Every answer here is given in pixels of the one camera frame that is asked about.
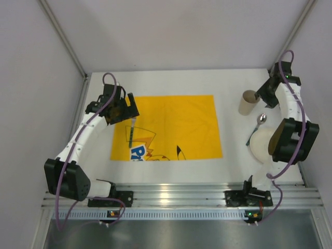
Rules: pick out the white bowl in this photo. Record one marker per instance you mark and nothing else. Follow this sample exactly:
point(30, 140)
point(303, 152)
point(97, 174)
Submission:
point(259, 143)

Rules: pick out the perforated metal cable tray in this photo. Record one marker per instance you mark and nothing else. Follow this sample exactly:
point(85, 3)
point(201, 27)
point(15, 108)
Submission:
point(135, 214)

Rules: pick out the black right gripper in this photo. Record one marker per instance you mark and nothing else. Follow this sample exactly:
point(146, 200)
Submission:
point(264, 93)

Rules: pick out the aluminium rail frame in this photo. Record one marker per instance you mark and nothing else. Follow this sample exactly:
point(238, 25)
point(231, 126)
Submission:
point(211, 195)

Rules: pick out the beige paper cup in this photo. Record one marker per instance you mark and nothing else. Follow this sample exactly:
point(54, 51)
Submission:
point(248, 101)

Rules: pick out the green handled spoon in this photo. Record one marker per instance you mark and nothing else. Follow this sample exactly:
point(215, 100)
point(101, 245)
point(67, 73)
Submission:
point(261, 119)

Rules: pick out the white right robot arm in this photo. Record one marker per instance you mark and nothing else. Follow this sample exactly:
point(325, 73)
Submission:
point(292, 140)

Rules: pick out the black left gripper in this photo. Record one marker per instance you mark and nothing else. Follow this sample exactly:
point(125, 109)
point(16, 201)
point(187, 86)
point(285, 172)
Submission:
point(127, 111)

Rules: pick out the green handled fork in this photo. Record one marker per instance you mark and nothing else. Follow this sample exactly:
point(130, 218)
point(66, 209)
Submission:
point(133, 120)

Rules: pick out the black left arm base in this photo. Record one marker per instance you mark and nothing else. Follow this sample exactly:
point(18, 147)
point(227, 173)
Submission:
point(119, 199)

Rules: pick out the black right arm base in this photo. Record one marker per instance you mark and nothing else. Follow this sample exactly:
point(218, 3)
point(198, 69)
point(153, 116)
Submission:
point(240, 198)

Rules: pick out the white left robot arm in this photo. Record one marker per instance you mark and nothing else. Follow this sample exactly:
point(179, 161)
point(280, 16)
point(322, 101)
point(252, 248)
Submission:
point(70, 174)

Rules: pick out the yellow cartoon placemat cloth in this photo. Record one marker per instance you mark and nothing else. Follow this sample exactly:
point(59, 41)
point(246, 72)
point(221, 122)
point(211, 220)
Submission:
point(170, 128)

